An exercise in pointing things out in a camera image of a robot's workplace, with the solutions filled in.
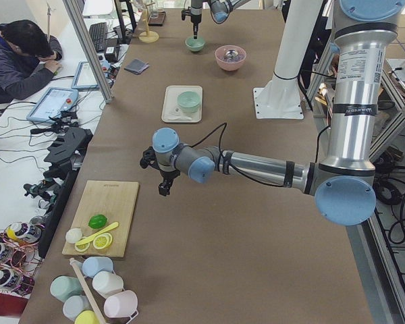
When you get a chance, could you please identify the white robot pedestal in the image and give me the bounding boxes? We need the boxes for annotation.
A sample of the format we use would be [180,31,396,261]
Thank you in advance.
[254,0,323,119]

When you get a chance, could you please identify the lemon slice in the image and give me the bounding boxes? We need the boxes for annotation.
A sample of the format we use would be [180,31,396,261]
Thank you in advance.
[92,232,113,250]
[74,242,90,253]

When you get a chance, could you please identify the pink bowl with ice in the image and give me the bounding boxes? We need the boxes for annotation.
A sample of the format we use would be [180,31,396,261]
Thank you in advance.
[215,45,246,72]

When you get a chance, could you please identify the aluminium frame post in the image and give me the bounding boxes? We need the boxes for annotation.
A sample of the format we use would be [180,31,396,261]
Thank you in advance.
[63,0,113,103]

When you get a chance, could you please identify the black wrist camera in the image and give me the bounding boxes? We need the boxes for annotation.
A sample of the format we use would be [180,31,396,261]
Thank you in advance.
[140,146,159,169]
[181,8,191,21]

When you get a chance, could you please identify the black keyboard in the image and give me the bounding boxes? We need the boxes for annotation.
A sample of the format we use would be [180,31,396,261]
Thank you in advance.
[88,22,107,53]

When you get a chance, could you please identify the white plastic mug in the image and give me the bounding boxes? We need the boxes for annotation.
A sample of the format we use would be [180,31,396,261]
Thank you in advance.
[92,271,124,298]

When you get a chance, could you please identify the green lime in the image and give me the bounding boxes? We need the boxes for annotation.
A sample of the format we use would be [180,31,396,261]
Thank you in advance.
[88,214,107,229]

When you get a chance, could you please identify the pink plastic mug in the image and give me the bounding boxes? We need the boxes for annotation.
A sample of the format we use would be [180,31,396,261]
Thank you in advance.
[103,290,138,319]

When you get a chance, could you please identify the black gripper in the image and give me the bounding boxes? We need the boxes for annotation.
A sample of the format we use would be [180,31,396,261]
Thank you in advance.
[190,6,202,39]
[158,170,180,196]

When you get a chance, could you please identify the black camera cable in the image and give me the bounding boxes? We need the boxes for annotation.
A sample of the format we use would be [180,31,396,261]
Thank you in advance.
[188,121,291,187]

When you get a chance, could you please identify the grey folded cloth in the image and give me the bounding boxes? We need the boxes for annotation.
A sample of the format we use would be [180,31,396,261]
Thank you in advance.
[124,59,150,75]

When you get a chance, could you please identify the yellow plastic knife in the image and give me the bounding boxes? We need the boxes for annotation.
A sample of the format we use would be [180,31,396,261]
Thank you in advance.
[76,221,119,245]

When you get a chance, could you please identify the seated person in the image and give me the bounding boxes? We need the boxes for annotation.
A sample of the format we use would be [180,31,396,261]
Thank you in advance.
[0,20,63,104]

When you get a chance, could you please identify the green plastic mug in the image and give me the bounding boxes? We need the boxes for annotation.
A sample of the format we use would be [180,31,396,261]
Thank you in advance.
[50,275,83,302]

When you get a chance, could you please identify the grey plastic mug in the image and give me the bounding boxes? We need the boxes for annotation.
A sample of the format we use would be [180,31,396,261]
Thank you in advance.
[62,296,90,321]

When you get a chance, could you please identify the green bowl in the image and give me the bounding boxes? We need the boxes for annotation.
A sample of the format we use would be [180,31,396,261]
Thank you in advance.
[185,36,205,53]
[179,105,200,115]
[177,91,200,109]

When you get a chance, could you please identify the blue plastic mug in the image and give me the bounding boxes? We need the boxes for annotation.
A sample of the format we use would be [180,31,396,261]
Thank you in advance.
[82,256,113,278]

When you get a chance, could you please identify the bamboo cutting board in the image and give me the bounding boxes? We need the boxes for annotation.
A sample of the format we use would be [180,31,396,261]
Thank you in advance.
[62,180,139,258]

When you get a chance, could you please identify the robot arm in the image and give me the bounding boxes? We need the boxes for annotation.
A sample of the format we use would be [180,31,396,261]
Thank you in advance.
[140,1,405,226]
[182,0,248,39]

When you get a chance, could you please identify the white garlic bulb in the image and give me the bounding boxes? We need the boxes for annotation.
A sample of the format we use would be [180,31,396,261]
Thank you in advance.
[65,227,83,244]

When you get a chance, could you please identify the cream rabbit serving tray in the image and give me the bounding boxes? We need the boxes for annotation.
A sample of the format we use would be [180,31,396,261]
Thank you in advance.
[161,85,203,124]

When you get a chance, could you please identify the white ceramic spoon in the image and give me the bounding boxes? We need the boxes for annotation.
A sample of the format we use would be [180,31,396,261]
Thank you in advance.
[168,108,192,122]

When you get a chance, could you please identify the yellow plastic mug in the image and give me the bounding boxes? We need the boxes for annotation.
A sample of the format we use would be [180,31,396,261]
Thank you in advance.
[74,310,100,324]

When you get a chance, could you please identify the wooden mug tree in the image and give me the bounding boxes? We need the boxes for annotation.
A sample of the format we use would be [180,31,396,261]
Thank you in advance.
[137,1,159,43]

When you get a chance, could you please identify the blue teach pendant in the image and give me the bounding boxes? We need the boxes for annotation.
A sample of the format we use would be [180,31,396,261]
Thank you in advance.
[26,87,79,124]
[72,61,99,90]

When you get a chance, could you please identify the green bowl on tray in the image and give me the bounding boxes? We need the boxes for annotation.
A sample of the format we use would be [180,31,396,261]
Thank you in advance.
[179,105,200,115]

